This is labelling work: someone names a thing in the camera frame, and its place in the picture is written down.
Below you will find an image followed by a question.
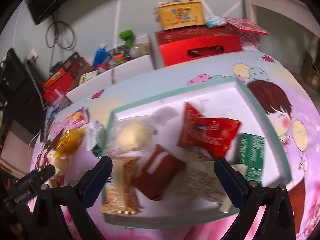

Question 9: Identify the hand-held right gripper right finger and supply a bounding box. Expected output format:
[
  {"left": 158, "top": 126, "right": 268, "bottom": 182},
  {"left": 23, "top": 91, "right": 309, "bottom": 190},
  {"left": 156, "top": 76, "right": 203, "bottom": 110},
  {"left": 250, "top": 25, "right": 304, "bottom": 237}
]
[{"left": 214, "top": 157, "right": 300, "bottom": 240}]

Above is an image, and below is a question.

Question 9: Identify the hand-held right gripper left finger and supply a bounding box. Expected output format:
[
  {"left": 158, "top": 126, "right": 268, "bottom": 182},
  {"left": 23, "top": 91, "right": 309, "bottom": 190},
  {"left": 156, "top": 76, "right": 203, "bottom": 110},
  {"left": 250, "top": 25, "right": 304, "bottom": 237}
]
[{"left": 32, "top": 156, "right": 113, "bottom": 240}]

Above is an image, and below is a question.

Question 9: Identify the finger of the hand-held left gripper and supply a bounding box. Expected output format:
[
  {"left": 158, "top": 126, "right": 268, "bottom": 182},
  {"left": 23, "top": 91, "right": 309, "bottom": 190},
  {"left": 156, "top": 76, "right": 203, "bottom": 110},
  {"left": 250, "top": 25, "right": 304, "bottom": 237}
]
[{"left": 19, "top": 164, "right": 56, "bottom": 188}]

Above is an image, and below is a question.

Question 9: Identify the beige orange snack packet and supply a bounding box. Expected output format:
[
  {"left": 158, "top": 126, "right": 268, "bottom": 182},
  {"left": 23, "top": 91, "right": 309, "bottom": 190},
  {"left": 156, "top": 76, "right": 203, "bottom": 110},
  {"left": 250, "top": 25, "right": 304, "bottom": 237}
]
[{"left": 99, "top": 156, "right": 141, "bottom": 216}]

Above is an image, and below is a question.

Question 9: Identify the white snack packet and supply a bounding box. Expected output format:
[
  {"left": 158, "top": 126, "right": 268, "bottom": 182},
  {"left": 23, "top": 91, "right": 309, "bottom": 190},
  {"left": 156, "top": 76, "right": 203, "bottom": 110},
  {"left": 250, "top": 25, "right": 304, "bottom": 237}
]
[{"left": 186, "top": 161, "right": 241, "bottom": 213}]

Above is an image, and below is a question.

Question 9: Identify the green snack packet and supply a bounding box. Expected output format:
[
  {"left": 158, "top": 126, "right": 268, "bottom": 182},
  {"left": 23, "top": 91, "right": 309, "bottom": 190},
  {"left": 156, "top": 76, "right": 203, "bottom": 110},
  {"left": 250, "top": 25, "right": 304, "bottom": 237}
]
[{"left": 236, "top": 132, "right": 266, "bottom": 188}]

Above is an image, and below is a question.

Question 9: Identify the yellow bread packet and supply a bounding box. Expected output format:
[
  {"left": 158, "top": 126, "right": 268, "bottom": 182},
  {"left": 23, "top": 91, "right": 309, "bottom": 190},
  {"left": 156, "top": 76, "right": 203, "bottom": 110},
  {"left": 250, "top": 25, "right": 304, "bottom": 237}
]
[{"left": 53, "top": 127, "right": 87, "bottom": 160}]

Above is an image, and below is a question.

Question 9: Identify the red cake packet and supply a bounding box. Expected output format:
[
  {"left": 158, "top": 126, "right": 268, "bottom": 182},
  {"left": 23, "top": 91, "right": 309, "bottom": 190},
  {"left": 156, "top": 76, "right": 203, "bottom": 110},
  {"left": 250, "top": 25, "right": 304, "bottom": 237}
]
[{"left": 176, "top": 101, "right": 242, "bottom": 160}]

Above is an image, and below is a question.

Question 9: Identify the clear round bun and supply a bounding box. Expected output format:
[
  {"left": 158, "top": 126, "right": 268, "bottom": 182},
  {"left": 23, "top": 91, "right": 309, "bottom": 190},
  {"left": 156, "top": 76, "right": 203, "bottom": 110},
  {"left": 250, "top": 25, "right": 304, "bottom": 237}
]
[{"left": 107, "top": 106, "right": 181, "bottom": 162}]

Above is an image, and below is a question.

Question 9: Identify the red-brown wafer packet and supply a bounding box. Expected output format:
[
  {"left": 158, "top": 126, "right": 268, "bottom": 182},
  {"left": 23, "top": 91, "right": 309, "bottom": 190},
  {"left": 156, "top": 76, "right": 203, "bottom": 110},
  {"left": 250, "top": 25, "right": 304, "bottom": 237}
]
[{"left": 131, "top": 144, "right": 187, "bottom": 202}]

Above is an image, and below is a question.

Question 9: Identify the pink snack packet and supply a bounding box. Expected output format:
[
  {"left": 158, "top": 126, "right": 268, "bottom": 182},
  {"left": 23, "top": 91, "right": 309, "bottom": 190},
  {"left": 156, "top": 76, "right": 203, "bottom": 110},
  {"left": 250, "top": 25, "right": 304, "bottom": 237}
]
[{"left": 63, "top": 107, "right": 90, "bottom": 128}]

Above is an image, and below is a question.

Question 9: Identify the white tray with teal rim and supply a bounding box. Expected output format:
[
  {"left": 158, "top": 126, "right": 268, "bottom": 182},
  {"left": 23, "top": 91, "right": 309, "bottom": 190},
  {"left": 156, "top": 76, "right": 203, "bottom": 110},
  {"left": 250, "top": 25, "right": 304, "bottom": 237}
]
[{"left": 103, "top": 76, "right": 293, "bottom": 230}]

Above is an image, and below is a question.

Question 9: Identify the dark green cracker packet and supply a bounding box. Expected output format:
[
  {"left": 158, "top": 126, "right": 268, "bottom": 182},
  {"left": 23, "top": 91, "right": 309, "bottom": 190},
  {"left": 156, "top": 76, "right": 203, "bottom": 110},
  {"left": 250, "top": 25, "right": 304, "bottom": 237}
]
[{"left": 86, "top": 119, "right": 107, "bottom": 160}]

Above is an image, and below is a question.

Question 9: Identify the black smartphone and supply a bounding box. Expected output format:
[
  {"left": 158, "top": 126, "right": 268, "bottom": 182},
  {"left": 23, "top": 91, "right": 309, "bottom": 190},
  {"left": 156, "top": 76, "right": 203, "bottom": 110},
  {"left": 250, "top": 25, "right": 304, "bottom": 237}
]
[{"left": 43, "top": 109, "right": 55, "bottom": 141}]

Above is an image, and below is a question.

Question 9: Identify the red flat box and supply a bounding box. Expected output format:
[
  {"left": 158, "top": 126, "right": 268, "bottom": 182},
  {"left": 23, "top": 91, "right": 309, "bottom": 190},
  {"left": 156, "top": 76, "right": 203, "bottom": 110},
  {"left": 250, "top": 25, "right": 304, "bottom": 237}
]
[{"left": 43, "top": 74, "right": 76, "bottom": 103}]

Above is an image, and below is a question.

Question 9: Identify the orange box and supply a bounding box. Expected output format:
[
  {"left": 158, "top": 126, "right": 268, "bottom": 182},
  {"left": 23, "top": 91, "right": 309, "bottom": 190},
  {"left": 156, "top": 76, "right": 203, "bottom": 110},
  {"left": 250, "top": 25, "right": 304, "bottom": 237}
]
[{"left": 42, "top": 68, "right": 68, "bottom": 91}]

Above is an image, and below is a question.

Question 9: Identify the card game box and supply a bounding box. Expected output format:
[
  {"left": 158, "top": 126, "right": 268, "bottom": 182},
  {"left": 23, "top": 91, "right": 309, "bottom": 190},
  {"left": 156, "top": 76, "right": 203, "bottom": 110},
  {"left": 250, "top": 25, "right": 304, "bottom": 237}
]
[{"left": 79, "top": 70, "right": 98, "bottom": 84}]

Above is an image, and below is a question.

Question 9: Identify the white cardboard box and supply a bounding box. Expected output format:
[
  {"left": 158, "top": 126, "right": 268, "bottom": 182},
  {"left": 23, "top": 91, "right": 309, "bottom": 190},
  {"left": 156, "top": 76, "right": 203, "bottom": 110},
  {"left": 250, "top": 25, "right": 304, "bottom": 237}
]
[{"left": 64, "top": 34, "right": 157, "bottom": 103}]

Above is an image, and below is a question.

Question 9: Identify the dark box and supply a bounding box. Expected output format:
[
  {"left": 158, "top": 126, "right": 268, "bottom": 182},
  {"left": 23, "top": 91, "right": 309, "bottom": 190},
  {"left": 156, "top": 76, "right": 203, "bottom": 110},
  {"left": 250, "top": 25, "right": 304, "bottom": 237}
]
[{"left": 62, "top": 52, "right": 88, "bottom": 78}]

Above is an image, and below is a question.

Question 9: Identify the camouflage ball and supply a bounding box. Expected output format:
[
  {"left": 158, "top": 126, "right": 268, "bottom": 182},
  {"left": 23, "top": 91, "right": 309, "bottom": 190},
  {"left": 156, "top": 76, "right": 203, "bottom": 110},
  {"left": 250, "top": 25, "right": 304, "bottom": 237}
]
[{"left": 110, "top": 44, "right": 130, "bottom": 63}]

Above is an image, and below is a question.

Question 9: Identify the brown cardboard box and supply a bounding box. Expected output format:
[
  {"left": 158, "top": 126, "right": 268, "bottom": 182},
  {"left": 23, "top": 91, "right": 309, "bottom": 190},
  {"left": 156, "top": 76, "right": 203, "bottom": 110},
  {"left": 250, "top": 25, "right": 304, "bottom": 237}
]
[{"left": 299, "top": 49, "right": 320, "bottom": 91}]

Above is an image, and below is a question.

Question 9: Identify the clear tape roll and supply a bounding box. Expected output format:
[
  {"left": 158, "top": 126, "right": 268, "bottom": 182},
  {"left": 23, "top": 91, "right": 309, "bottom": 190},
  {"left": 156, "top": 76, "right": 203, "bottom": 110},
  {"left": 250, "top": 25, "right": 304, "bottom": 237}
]
[{"left": 129, "top": 43, "right": 151, "bottom": 57}]

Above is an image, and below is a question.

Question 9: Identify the red gift box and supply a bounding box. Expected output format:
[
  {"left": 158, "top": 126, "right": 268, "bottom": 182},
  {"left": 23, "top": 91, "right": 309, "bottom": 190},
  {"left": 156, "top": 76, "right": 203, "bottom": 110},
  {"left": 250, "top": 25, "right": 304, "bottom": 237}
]
[{"left": 154, "top": 26, "right": 243, "bottom": 68}]

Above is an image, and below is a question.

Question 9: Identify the green dumbbell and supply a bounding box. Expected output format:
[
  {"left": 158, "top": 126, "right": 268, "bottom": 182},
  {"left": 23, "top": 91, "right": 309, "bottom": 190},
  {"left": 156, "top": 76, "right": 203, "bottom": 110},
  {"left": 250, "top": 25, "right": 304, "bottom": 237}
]
[{"left": 118, "top": 29, "right": 136, "bottom": 50}]

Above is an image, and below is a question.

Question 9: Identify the red patterned card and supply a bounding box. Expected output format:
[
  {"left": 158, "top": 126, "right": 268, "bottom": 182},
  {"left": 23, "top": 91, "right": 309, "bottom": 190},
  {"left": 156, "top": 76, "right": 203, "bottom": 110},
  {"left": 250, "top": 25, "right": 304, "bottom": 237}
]
[{"left": 222, "top": 17, "right": 270, "bottom": 36}]

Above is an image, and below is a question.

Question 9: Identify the blue tissue packet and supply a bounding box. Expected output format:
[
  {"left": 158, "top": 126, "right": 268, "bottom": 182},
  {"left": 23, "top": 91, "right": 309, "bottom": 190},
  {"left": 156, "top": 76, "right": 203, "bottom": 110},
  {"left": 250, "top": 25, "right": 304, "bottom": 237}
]
[{"left": 206, "top": 16, "right": 226, "bottom": 28}]

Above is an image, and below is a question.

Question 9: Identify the white charging cable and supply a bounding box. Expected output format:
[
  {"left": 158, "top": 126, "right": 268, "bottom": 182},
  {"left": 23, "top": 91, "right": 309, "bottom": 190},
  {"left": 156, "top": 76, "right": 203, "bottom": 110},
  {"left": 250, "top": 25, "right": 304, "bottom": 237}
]
[{"left": 26, "top": 59, "right": 48, "bottom": 151}]

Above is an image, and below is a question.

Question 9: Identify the wall socket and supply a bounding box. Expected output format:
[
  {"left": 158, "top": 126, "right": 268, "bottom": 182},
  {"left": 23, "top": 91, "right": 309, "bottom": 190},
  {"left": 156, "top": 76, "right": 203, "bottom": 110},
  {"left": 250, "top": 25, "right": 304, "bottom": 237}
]
[{"left": 26, "top": 51, "right": 40, "bottom": 62}]

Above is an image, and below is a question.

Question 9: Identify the black looped cable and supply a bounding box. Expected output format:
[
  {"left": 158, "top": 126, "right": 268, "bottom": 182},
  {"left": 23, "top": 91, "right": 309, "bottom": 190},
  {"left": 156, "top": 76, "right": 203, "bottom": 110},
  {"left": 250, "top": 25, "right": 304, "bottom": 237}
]
[{"left": 46, "top": 21, "right": 76, "bottom": 51}]

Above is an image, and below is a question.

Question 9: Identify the yellow gift box with handle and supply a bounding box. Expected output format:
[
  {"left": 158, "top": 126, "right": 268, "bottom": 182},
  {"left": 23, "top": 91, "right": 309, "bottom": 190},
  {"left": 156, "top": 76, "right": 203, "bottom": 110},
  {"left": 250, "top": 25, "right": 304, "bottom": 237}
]
[{"left": 156, "top": 0, "right": 207, "bottom": 31}]

